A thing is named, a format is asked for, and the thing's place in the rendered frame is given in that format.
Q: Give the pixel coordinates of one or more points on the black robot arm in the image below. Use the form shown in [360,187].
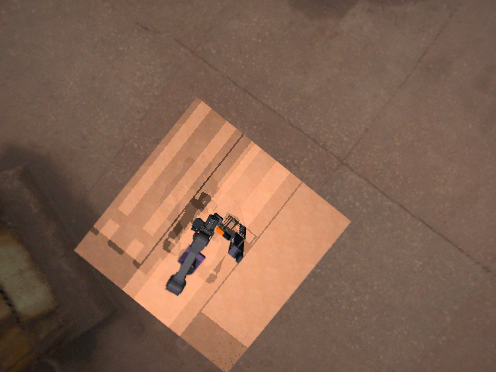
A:
[176,283]

